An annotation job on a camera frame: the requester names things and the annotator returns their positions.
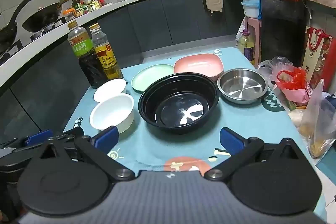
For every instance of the row of condiment bottles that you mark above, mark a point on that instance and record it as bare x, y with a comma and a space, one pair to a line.
86, 7

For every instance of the white kitchen countertop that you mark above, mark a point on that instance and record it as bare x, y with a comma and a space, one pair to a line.
105, 12

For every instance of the gas stove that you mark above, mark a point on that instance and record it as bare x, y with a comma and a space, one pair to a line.
15, 50

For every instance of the black frying pan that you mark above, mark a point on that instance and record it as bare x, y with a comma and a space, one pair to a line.
8, 35

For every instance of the clear plastic food bag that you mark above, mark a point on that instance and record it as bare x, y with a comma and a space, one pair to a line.
315, 124

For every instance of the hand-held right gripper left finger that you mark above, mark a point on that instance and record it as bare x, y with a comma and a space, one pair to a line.
106, 137

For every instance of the black mesh rack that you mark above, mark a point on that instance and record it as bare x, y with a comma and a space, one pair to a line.
283, 22

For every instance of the red gift bag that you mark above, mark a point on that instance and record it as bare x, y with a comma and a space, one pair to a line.
317, 56

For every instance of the pink plastic stool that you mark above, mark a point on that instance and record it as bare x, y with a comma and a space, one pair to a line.
253, 27

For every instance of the dark vinegar bottle green label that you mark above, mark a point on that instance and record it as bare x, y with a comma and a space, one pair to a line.
89, 66

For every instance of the black plastic bowl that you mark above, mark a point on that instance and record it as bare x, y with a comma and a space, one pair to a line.
178, 106

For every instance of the clear bag pink contents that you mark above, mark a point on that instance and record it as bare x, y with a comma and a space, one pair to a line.
299, 96

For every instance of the beige hanging bin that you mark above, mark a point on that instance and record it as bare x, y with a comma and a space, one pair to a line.
212, 1

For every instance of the blue printed tablecloth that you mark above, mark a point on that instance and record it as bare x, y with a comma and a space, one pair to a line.
147, 146

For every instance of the white bowl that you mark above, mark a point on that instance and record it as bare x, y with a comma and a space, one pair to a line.
113, 111

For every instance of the pink square plate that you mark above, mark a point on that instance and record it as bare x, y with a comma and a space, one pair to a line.
197, 65

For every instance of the small white plate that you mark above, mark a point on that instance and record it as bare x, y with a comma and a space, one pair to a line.
110, 88

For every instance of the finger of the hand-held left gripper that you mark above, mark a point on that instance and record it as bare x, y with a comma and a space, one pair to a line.
39, 137
74, 132

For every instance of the cooking oil bottle yellow label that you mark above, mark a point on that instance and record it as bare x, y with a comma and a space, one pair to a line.
108, 61

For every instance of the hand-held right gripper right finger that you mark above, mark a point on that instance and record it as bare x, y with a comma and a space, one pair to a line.
231, 139

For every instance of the red plastic bag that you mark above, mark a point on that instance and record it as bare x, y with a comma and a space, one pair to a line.
291, 79

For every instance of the stainless steel bowl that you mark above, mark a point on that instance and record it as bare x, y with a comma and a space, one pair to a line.
241, 87

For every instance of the white container blue lid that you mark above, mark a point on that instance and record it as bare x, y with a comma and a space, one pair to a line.
250, 8

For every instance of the large oil jug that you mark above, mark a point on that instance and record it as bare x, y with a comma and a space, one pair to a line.
246, 47

